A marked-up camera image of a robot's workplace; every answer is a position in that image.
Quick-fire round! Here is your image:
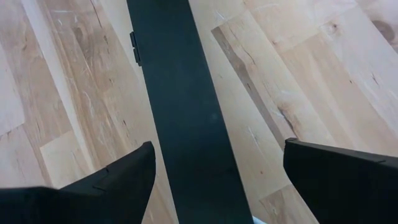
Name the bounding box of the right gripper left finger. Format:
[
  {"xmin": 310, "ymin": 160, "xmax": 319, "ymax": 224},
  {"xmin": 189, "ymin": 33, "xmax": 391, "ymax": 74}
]
[{"xmin": 0, "ymin": 141, "xmax": 156, "ymax": 224}]

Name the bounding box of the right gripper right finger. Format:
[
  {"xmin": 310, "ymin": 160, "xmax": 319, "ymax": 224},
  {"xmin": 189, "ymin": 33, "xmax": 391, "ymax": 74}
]
[{"xmin": 283, "ymin": 138, "xmax": 398, "ymax": 224}]

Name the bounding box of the black duct cover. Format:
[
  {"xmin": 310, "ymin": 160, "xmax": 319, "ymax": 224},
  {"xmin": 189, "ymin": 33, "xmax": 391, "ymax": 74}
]
[{"xmin": 126, "ymin": 0, "xmax": 254, "ymax": 224}]

